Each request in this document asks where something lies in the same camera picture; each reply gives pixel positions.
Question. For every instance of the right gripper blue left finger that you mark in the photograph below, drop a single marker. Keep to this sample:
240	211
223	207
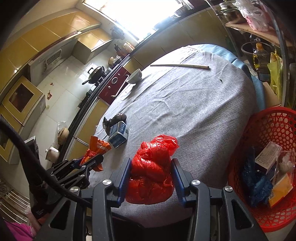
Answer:
120	180

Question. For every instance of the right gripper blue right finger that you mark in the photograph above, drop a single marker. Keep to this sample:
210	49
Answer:
182	185

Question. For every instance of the red plastic bag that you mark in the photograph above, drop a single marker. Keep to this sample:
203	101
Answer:
150	176

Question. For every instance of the orange plastic bag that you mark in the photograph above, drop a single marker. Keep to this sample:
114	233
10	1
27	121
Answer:
96	146

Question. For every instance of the blue silver toothpaste box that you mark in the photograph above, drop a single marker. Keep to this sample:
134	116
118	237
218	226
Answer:
118	134

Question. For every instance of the blue plastic bag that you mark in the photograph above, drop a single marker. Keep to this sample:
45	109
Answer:
256	186

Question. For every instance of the orange yellow medicine box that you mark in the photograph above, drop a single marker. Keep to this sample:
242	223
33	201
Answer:
280	190

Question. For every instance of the white tissue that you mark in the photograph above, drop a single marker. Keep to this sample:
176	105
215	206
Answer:
285	164

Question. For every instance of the pink sleeved left forearm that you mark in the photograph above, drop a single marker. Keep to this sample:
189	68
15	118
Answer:
21	231

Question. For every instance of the white rice cooker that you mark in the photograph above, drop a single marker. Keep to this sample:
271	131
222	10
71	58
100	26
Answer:
52	154

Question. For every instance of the brown clay pot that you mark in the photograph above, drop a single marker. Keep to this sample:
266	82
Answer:
63	135

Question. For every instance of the grey tablecloth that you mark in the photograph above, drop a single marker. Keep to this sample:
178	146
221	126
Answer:
206	110

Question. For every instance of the yellow upper cabinet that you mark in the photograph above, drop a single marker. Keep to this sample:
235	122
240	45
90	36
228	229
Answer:
22	107

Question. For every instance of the dark red built-in oven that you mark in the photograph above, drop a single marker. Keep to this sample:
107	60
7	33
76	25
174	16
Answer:
114	86

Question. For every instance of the black wok with lid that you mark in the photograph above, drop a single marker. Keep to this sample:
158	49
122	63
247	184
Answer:
95	75

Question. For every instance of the white ceramic bowl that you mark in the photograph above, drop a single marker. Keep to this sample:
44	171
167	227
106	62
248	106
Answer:
135	77

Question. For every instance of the red plastic basket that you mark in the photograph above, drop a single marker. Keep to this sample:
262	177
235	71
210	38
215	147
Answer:
276	124

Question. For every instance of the range hood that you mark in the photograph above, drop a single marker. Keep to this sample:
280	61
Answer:
48	59

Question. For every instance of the long thin wooden stick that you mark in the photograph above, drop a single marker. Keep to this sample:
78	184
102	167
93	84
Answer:
180	65

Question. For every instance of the yellow oil bottle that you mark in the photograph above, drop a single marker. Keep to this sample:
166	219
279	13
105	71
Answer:
261	59

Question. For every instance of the steel pot on rack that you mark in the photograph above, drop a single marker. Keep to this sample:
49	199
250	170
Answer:
231	13

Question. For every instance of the metal storage rack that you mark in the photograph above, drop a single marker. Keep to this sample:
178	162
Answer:
270	50

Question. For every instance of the pink plastic bag on rack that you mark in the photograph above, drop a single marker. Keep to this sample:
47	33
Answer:
256	15

